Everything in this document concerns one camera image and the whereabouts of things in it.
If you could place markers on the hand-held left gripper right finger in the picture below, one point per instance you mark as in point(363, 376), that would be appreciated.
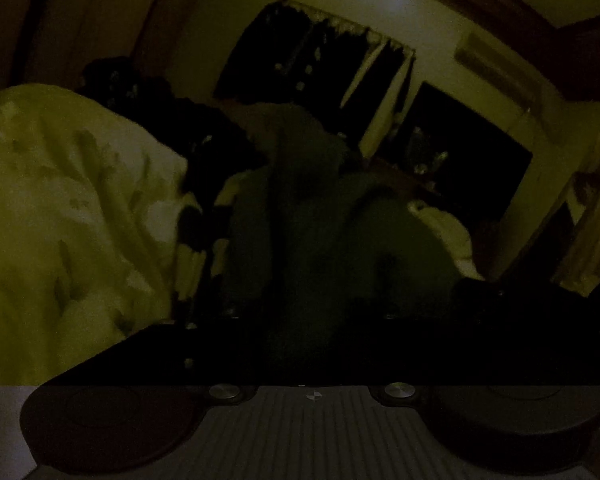
point(410, 345)

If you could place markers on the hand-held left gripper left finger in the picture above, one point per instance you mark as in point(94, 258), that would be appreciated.
point(215, 345)

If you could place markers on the dark garment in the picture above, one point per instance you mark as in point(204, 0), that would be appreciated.
point(320, 220)

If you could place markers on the white bedding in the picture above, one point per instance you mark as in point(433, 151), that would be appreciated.
point(450, 230)

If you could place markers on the white patterned blanket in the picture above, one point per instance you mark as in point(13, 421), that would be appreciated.
point(65, 210)

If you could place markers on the pale patterned curtain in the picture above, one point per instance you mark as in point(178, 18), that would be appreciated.
point(592, 220)

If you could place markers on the black cloth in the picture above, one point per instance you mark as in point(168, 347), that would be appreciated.
point(180, 115)

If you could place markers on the white curtain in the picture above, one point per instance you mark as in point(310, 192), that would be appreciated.
point(380, 110)

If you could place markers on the dark window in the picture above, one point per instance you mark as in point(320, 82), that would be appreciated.
point(300, 60)

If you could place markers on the wall air conditioner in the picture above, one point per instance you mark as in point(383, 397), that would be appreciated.
point(500, 67)

